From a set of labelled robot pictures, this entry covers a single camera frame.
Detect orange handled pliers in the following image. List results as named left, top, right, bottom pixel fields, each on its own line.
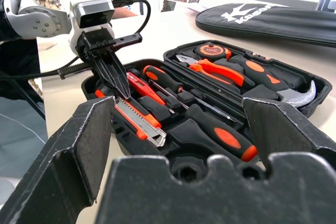
left=175, top=54, right=245, bottom=87

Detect black tool case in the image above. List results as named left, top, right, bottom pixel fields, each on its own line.
left=80, top=39, right=333, bottom=183

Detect orange tester pen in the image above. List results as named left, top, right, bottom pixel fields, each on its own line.
left=125, top=71, right=176, bottom=114

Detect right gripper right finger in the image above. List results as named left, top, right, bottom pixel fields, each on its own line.
left=243, top=97, right=336, bottom=170

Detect orange black utility knife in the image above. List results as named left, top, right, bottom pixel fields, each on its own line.
left=94, top=89, right=167, bottom=148

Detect orange black tape measure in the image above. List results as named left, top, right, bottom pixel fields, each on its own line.
left=195, top=43, right=233, bottom=61

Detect orange black screwdriver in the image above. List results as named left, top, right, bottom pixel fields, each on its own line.
left=148, top=79, right=259, bottom=162
left=143, top=65, right=237, bottom=124

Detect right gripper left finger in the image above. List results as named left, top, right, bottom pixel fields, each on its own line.
left=0, top=95, right=117, bottom=224

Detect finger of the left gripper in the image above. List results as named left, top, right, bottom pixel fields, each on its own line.
left=90, top=56, right=131, bottom=100
left=101, top=52, right=131, bottom=100

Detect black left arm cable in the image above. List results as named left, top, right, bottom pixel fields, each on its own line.
left=0, top=0, right=152, bottom=80

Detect orange black claw hammer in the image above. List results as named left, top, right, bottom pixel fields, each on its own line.
left=229, top=55, right=319, bottom=109

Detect black Kason racket bag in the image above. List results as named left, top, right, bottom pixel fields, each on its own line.
left=195, top=3, right=336, bottom=49

